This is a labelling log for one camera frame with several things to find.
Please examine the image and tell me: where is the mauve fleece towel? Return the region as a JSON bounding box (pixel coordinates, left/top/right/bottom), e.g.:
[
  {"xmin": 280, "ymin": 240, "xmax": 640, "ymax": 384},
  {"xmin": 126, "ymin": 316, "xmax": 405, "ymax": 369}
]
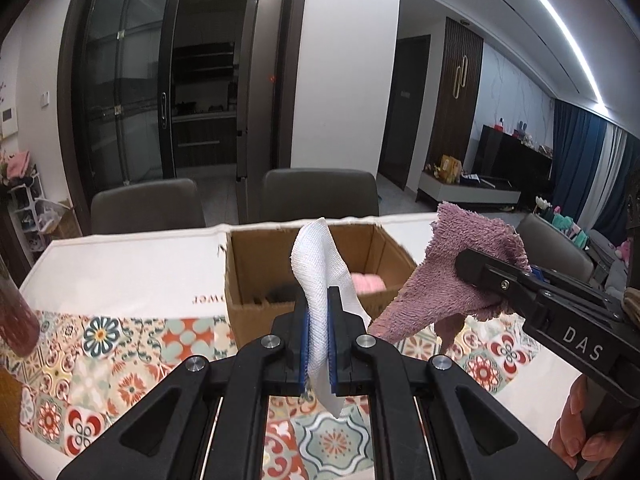
[{"xmin": 367, "ymin": 201, "xmax": 532, "ymax": 356}]

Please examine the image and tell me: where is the pink folded cloth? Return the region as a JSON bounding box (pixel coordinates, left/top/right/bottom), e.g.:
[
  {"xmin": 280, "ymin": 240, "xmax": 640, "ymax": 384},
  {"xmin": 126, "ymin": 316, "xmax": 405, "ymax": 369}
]
[{"xmin": 5, "ymin": 152, "xmax": 33, "ymax": 178}]

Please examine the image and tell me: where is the ceiling light strip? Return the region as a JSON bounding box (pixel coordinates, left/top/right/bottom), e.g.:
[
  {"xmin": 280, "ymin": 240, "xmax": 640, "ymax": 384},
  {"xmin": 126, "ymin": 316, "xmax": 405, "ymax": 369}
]
[{"xmin": 500, "ymin": 0, "xmax": 608, "ymax": 111}]

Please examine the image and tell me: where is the white tablecloth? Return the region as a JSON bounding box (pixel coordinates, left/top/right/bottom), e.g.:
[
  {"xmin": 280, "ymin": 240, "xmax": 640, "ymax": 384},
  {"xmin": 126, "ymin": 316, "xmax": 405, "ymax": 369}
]
[{"xmin": 17, "ymin": 212, "xmax": 601, "ymax": 461}]

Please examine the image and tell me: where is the white grey television cabinet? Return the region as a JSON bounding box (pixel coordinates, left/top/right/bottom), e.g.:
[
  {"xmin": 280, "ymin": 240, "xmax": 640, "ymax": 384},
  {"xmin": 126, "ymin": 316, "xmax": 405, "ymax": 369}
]
[{"xmin": 417, "ymin": 170, "xmax": 523, "ymax": 211}]

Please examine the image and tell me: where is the white woven cloth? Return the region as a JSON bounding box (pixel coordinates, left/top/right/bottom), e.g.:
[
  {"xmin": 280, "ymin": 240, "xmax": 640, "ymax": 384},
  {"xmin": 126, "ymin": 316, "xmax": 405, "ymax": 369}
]
[{"xmin": 291, "ymin": 217, "xmax": 373, "ymax": 418}]

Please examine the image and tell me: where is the blue curtain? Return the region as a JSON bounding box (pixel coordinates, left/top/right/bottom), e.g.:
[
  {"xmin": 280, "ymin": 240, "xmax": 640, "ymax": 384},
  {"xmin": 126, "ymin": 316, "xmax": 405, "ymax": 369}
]
[{"xmin": 547, "ymin": 97, "xmax": 613, "ymax": 241}]

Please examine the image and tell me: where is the brown cardboard box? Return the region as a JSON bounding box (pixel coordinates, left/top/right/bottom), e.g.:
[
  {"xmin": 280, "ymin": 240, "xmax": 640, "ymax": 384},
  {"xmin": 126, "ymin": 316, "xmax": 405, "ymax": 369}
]
[{"xmin": 223, "ymin": 222, "xmax": 420, "ymax": 351}]

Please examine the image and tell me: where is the white sheer curtain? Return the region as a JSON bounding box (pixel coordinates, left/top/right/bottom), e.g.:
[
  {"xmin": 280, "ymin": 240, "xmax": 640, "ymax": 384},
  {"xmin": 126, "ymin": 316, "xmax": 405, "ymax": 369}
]
[{"xmin": 597, "ymin": 122, "xmax": 640, "ymax": 261}]

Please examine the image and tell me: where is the white shoe rack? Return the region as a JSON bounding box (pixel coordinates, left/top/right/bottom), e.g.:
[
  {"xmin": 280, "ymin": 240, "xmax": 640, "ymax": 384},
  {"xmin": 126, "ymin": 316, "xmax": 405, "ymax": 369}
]
[{"xmin": 7, "ymin": 170, "xmax": 48, "ymax": 251}]

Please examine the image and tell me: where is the floral patterned table runner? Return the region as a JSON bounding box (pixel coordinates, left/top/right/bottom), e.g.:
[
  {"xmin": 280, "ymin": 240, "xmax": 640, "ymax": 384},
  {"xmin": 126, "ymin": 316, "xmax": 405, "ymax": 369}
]
[{"xmin": 0, "ymin": 305, "xmax": 591, "ymax": 480}]

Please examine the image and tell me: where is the dark interior door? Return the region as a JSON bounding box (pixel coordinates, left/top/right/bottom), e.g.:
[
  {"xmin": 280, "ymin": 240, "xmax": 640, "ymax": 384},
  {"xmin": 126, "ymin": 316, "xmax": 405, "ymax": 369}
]
[{"xmin": 378, "ymin": 35, "xmax": 432, "ymax": 191}]

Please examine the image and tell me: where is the slatted wood panel gold handle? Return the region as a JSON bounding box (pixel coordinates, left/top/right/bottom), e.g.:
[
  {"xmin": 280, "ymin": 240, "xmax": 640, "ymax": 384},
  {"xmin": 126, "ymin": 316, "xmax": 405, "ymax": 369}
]
[{"xmin": 432, "ymin": 17, "xmax": 483, "ymax": 171}]

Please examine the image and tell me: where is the pink fluffy sock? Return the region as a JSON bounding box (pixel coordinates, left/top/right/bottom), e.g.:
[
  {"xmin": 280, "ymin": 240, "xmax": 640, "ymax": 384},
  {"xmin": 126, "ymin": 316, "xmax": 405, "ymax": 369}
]
[{"xmin": 350, "ymin": 272, "xmax": 386, "ymax": 295}]

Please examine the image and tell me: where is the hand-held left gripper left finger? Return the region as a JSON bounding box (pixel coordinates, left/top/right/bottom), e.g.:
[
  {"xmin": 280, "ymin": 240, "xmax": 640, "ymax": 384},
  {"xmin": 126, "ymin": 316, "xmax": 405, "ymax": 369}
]
[{"xmin": 56, "ymin": 295, "xmax": 310, "ymax": 480}]

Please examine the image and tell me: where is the pink glass vase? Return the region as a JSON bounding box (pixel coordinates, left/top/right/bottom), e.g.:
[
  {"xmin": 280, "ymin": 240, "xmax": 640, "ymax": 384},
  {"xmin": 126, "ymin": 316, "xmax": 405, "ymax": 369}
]
[{"xmin": 0, "ymin": 255, "xmax": 41, "ymax": 356}]

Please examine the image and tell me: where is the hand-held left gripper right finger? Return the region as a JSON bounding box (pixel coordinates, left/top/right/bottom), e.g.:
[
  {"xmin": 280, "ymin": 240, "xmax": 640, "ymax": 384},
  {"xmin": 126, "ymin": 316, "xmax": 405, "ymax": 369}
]
[{"xmin": 327, "ymin": 286, "xmax": 580, "ymax": 480}]

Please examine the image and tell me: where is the dark glass sliding door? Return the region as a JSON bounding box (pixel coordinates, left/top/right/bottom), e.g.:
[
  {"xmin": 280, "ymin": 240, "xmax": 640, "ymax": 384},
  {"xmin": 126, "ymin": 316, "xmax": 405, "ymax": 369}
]
[{"xmin": 57, "ymin": 0, "xmax": 188, "ymax": 206}]

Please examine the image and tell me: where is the yellow paper bag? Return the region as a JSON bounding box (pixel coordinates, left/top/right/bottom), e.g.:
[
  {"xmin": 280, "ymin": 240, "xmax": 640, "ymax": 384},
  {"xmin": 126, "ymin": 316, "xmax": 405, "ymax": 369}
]
[{"xmin": 437, "ymin": 156, "xmax": 463, "ymax": 183}]

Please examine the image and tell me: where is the grey sliding door panel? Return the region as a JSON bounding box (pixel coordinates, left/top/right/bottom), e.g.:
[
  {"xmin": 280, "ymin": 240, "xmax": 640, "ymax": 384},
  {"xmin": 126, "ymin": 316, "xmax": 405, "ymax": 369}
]
[{"xmin": 235, "ymin": 0, "xmax": 288, "ymax": 223}]

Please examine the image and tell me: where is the grey sofa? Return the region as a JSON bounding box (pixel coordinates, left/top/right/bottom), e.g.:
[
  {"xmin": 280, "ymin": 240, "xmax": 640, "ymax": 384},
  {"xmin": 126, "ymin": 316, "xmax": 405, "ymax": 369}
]
[{"xmin": 582, "ymin": 227, "xmax": 631, "ymax": 291}]

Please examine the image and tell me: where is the grey dining chair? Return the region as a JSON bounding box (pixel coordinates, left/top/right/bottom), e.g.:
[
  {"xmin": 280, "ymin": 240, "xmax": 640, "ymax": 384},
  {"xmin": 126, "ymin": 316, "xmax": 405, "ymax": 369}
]
[
  {"xmin": 90, "ymin": 177, "xmax": 207, "ymax": 236},
  {"xmin": 515, "ymin": 212, "xmax": 596, "ymax": 286},
  {"xmin": 261, "ymin": 167, "xmax": 379, "ymax": 223}
]

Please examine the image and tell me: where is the dark kitchen cabinet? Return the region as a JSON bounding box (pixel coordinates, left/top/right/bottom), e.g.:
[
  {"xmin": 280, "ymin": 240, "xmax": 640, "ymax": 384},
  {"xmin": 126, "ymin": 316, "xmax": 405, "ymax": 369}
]
[{"xmin": 172, "ymin": 42, "xmax": 238, "ymax": 166}]

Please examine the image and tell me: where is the person's right hand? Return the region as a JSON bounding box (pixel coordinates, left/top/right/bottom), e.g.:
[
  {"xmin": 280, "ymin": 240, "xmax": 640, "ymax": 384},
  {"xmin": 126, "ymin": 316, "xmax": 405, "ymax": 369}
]
[{"xmin": 547, "ymin": 375, "xmax": 640, "ymax": 472}]

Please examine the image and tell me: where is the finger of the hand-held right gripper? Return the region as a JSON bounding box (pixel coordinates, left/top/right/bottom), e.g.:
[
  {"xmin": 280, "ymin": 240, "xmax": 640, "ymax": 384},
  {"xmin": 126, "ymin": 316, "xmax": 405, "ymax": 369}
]
[
  {"xmin": 454, "ymin": 248, "xmax": 541, "ymax": 320},
  {"xmin": 530, "ymin": 265, "xmax": 622, "ymax": 312}
]

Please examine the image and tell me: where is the black television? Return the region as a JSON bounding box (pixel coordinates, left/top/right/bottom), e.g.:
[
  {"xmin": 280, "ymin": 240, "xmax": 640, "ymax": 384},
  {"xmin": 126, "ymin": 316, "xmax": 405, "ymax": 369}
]
[{"xmin": 472, "ymin": 125, "xmax": 553, "ymax": 191}]

